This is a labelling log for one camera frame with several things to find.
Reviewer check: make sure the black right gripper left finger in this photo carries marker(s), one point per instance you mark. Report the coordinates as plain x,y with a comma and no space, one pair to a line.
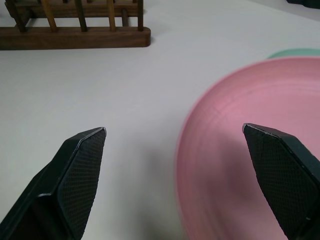
80,175

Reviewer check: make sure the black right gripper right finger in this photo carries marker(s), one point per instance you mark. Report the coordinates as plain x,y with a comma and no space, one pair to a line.
282,175

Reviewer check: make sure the pink round plate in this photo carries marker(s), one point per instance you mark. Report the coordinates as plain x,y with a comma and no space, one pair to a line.
237,100

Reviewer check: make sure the green round plate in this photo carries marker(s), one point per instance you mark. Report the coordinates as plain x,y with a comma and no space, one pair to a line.
300,53

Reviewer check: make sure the dark wooden dish rack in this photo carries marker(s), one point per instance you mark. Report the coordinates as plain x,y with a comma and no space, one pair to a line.
75,38

